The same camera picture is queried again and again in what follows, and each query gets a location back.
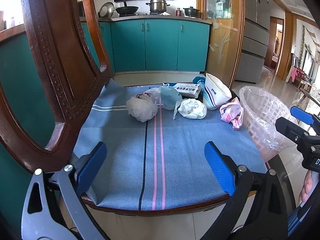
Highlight pink white wrapper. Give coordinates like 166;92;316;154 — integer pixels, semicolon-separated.
220;98;244;130

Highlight white plastic bag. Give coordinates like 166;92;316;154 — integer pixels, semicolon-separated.
173;98;207;120

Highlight white blue printed box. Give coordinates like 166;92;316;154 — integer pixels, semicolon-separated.
162;83;201;99

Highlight white bag with red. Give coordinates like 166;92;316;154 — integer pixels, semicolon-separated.
126;93;158;122

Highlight light blue plastic bag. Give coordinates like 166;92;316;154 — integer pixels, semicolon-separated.
144;83;182;111

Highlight teal kitchen cabinets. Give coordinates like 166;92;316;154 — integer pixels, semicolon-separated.
0;17;211;230

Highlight person's right hand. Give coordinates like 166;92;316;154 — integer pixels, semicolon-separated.
298;170;313;203

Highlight white plastic waste basket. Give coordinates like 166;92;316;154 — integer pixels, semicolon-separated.
239;85;299;163

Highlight wooden interior doorway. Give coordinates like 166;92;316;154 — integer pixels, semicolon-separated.
264;16;284;74

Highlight blue striped seat cloth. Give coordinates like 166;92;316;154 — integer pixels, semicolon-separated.
72;81;266;211

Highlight grey refrigerator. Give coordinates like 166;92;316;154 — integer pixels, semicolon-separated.
235;0;271;83

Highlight wood framed glass door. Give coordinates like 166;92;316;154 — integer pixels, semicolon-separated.
196;0;245;88

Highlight black casserole pot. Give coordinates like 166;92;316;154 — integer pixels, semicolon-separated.
184;7;200;18

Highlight red canister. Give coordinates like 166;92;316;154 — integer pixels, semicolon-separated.
176;8;182;16

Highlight carved wooden chair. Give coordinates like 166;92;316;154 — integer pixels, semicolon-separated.
1;0;228;216

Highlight steel pan lid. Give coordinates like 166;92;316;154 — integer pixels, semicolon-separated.
98;2;115;19

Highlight steel stock pot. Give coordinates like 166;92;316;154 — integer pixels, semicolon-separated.
146;0;170;15

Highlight black wok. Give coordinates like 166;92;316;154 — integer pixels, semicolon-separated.
116;1;139;17

